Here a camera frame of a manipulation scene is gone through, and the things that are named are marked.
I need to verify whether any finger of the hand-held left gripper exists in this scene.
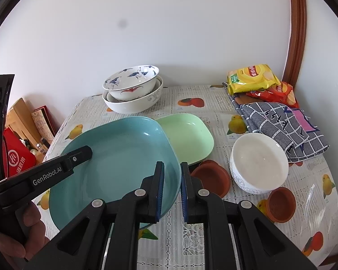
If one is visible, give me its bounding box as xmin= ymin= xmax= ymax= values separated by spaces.
xmin=59 ymin=146 xmax=93 ymax=173

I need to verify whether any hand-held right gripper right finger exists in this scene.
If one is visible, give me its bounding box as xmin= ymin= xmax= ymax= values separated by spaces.
xmin=180 ymin=162 xmax=317 ymax=270

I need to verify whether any person's left hand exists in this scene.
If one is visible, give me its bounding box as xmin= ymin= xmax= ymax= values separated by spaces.
xmin=0 ymin=202 xmax=50 ymax=270

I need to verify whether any yellow chip bag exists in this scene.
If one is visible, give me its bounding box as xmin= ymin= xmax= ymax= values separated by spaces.
xmin=228 ymin=64 xmax=281 ymax=95

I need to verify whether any green plate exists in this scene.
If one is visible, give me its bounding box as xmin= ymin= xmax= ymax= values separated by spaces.
xmin=155 ymin=113 xmax=215 ymax=167

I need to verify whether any white bowl with dotted print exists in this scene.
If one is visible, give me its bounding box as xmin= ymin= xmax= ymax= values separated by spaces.
xmin=229 ymin=133 xmax=289 ymax=194

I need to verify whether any red shopping bag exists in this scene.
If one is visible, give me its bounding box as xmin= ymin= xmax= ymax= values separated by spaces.
xmin=3 ymin=128 xmax=37 ymax=178

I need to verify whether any white bowl with painted birds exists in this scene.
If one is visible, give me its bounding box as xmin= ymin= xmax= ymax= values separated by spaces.
xmin=103 ymin=65 xmax=160 ymax=101

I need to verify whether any red box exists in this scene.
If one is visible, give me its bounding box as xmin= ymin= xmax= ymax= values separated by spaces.
xmin=31 ymin=105 xmax=57 ymax=147

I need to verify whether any fruit print tablecloth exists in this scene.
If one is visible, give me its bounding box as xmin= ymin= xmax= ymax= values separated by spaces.
xmin=31 ymin=84 xmax=338 ymax=270

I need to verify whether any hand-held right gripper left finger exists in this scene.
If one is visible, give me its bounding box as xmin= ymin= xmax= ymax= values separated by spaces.
xmin=24 ymin=162 xmax=165 ymax=270

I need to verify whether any brown clay saucer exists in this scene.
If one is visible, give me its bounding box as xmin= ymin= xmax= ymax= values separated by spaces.
xmin=267 ymin=187 xmax=296 ymax=223
xmin=191 ymin=160 xmax=231 ymax=199

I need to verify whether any blue plate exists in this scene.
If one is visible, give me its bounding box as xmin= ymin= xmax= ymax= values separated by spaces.
xmin=49 ymin=116 xmax=182 ymax=230

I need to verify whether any wooden cutting board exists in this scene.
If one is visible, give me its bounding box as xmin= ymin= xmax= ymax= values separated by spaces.
xmin=6 ymin=98 xmax=43 ymax=147

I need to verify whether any grey checked cloth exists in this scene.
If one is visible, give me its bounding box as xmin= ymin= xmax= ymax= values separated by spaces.
xmin=222 ymin=82 xmax=330 ymax=163

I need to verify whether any brown wooden door frame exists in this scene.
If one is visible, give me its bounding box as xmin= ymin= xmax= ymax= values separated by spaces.
xmin=280 ymin=0 xmax=307 ymax=89

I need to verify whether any white bowl with grey scrolls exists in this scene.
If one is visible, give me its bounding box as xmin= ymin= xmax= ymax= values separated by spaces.
xmin=102 ymin=76 xmax=164 ymax=114

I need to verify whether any red chip bag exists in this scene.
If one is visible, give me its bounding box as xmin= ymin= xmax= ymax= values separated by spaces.
xmin=246 ymin=81 xmax=299 ymax=108

